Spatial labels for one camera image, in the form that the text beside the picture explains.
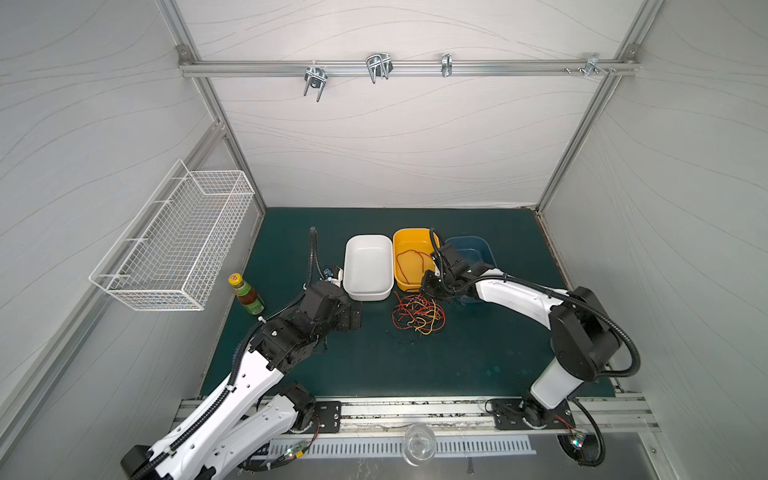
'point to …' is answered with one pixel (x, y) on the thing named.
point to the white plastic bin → (368, 266)
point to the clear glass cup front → (419, 443)
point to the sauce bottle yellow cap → (246, 296)
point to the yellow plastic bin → (412, 256)
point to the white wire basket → (172, 252)
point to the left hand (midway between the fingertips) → (349, 297)
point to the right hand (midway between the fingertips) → (422, 282)
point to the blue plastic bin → (473, 249)
